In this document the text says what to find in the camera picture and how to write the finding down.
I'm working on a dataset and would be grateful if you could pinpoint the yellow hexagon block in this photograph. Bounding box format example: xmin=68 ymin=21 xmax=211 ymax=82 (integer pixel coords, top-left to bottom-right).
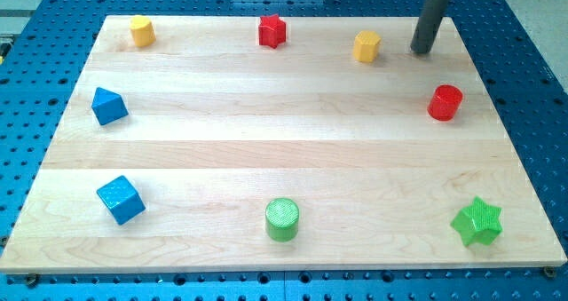
xmin=352 ymin=30 xmax=382 ymax=63

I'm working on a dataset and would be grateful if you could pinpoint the green star block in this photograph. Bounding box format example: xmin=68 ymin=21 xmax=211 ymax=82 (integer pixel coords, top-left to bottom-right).
xmin=450 ymin=196 xmax=502 ymax=247

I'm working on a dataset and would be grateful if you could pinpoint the wooden board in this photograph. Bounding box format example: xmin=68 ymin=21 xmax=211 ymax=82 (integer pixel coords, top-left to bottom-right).
xmin=1 ymin=15 xmax=566 ymax=273

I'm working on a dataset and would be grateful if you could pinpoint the red star block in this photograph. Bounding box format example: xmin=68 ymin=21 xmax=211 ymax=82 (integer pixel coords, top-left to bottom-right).
xmin=257 ymin=14 xmax=287 ymax=49

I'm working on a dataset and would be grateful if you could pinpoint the red cylinder block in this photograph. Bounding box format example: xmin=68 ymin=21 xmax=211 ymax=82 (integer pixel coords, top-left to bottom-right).
xmin=427 ymin=84 xmax=463 ymax=121

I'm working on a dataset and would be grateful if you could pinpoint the grey pusher rod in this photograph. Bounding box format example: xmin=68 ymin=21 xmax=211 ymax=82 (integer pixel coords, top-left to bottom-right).
xmin=410 ymin=0 xmax=450 ymax=54

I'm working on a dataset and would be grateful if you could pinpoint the blue triangle block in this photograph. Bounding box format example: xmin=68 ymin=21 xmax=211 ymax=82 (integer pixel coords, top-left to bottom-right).
xmin=91 ymin=87 xmax=129 ymax=125

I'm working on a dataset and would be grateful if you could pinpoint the yellow rounded block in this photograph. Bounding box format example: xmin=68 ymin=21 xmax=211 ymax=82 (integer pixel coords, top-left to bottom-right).
xmin=130 ymin=15 xmax=156 ymax=47

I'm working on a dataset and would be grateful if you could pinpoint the left board stop screw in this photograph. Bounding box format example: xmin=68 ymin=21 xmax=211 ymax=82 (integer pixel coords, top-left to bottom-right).
xmin=23 ymin=273 xmax=40 ymax=288

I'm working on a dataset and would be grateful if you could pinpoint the board stop screw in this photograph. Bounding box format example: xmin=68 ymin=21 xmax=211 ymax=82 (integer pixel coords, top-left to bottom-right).
xmin=542 ymin=266 xmax=556 ymax=279
xmin=23 ymin=273 xmax=40 ymax=288

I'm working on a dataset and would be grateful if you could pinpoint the blue cube block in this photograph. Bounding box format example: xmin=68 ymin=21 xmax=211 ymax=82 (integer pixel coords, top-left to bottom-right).
xmin=96 ymin=176 xmax=146 ymax=226

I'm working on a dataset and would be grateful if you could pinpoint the right board stop screw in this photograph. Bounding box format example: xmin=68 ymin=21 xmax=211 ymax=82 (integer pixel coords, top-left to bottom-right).
xmin=542 ymin=266 xmax=556 ymax=279

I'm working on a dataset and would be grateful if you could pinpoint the green cylinder block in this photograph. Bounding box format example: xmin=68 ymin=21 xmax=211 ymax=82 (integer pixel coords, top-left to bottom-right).
xmin=264 ymin=198 xmax=300 ymax=242

